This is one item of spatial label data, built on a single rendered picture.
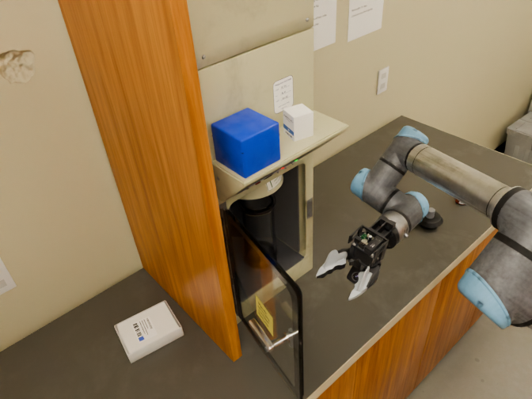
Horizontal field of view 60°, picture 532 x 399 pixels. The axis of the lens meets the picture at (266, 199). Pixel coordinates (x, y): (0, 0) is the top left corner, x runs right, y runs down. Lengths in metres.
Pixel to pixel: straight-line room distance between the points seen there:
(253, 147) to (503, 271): 0.52
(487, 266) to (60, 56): 1.05
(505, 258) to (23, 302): 1.25
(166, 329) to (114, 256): 0.33
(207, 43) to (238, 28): 0.08
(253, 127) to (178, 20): 0.27
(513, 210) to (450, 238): 0.73
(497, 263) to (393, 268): 0.64
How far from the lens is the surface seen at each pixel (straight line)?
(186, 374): 1.33
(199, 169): 0.87
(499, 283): 0.95
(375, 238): 1.05
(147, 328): 1.40
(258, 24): 0.98
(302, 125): 1.04
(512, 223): 0.98
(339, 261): 1.07
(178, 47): 0.77
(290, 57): 1.07
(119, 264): 1.61
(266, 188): 1.20
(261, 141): 0.92
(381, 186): 1.19
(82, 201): 1.42
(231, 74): 0.97
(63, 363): 1.47
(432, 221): 1.70
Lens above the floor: 2.05
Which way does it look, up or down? 38 degrees down
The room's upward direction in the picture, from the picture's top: 4 degrees counter-clockwise
